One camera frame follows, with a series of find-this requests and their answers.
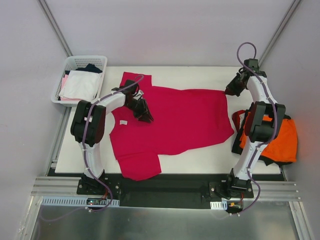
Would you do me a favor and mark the magenta t shirt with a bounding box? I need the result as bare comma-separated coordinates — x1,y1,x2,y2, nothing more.
109,75,234,181

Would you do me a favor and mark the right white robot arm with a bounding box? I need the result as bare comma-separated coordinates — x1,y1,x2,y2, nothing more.
224,58,286,199

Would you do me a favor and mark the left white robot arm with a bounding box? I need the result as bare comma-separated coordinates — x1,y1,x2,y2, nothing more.
70,74,154,195

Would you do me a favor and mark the black folded t shirt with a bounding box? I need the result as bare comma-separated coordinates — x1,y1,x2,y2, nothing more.
231,109,293,167

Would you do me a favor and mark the white cloth in basket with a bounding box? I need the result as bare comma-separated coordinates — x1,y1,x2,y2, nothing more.
67,70,102,101

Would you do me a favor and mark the dark navy cloth in basket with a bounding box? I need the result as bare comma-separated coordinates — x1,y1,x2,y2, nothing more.
76,63,103,74

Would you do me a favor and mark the orange folded t shirt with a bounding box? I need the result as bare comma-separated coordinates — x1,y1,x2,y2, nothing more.
238,114,298,163

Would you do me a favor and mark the pink cloth in basket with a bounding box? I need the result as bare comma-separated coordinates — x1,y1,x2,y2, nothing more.
58,74,83,101

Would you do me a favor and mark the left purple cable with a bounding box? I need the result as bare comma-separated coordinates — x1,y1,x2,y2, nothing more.
39,74,145,222

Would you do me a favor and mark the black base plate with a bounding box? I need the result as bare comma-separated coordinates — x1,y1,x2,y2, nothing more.
47,169,286,210

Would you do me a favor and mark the right aluminium frame post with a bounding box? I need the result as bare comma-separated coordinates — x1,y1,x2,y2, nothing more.
252,0,302,68

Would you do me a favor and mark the aluminium frame post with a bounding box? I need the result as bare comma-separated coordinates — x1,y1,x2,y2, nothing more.
252,0,302,68
37,0,73,57

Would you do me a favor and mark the right white cable duct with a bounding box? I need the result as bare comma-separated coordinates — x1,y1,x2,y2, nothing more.
210,201,228,211

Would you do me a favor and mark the white cable duct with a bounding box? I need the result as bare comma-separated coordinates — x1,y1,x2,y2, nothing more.
210,201,228,211
41,196,120,208

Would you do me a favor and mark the aluminium front rail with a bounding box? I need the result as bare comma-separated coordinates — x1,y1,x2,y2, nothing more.
31,176,302,202

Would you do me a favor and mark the left white cable duct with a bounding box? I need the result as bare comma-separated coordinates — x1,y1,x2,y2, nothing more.
41,196,120,208

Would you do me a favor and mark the left aluminium frame post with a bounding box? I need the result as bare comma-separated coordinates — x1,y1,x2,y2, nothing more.
37,0,73,57

